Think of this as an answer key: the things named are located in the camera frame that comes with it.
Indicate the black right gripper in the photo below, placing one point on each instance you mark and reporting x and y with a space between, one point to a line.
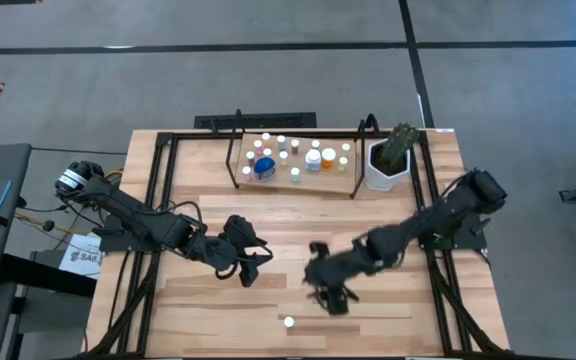
325 270

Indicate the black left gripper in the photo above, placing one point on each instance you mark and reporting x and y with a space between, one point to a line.
235 239

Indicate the small pill vial white cap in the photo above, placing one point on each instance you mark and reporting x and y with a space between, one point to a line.
250 157
258 146

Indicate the green cactus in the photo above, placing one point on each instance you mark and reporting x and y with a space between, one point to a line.
398 145

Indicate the black floor vent grate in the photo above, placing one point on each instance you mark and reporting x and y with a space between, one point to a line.
255 120

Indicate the black board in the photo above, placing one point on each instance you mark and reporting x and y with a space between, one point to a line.
43 275

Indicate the black table frame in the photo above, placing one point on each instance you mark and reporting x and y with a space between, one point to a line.
118 280

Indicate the blue oval object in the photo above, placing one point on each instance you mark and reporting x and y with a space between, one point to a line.
264 168

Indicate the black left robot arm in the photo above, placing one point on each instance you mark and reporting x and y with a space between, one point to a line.
133 215

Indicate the white plant pot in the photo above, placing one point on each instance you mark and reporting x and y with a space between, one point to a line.
387 180

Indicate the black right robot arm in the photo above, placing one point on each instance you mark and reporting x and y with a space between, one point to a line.
438 215

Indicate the white printed paper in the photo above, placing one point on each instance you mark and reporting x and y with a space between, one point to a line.
80 255

